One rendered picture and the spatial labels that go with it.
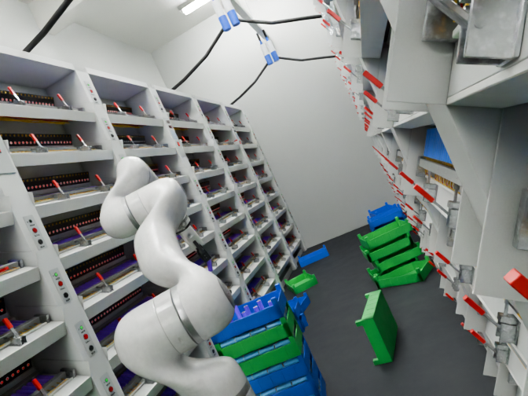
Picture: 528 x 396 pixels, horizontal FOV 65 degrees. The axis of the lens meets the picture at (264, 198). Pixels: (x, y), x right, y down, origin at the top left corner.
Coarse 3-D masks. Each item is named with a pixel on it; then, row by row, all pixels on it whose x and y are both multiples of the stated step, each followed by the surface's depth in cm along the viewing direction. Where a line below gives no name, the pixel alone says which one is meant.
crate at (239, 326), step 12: (276, 288) 174; (252, 300) 177; (264, 300) 177; (276, 300) 156; (240, 312) 178; (252, 312) 178; (264, 312) 157; (276, 312) 156; (240, 324) 158; (252, 324) 158; (216, 336) 160; (228, 336) 159
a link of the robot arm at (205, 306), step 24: (144, 192) 105; (168, 192) 103; (144, 216) 105; (168, 216) 100; (144, 240) 92; (168, 240) 92; (144, 264) 88; (168, 264) 84; (192, 264) 82; (192, 288) 76; (216, 288) 77; (192, 312) 74; (216, 312) 75; (192, 336) 75
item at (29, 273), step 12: (0, 252) 137; (12, 252) 136; (24, 252) 135; (0, 264) 138; (24, 264) 136; (36, 264) 134; (12, 276) 125; (24, 276) 129; (36, 276) 134; (0, 288) 120; (12, 288) 124
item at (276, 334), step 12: (288, 312) 168; (288, 324) 158; (252, 336) 158; (264, 336) 158; (276, 336) 157; (288, 336) 157; (216, 348) 160; (228, 348) 160; (240, 348) 159; (252, 348) 159
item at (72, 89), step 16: (64, 80) 202; (80, 80) 200; (64, 96) 203; (80, 96) 201; (96, 96) 207; (96, 112) 201; (64, 128) 206; (80, 128) 204; (96, 128) 201; (112, 128) 209; (112, 144) 203; (96, 160) 204; (112, 160) 202; (112, 176) 203; (128, 256) 207; (144, 288) 208; (192, 352) 206; (208, 352) 205
